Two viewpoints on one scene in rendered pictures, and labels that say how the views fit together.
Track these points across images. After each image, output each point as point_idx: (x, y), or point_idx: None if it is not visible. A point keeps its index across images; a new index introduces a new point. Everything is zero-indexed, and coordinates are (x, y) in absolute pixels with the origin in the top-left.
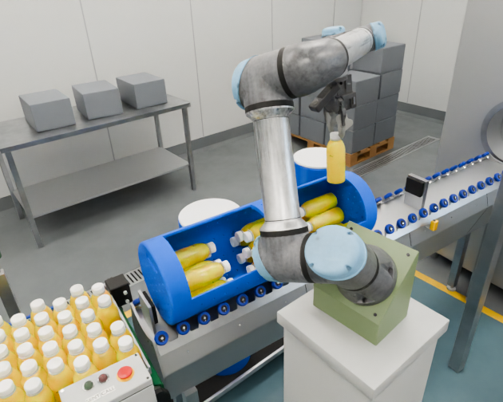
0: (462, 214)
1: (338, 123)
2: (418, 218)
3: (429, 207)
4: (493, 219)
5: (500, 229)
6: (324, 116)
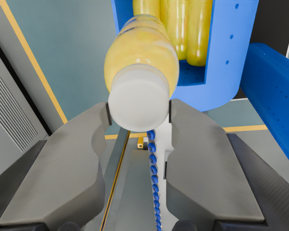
0: (151, 171)
1: (80, 148)
2: (153, 140)
3: (153, 156)
4: (111, 173)
5: (106, 167)
6: (269, 171)
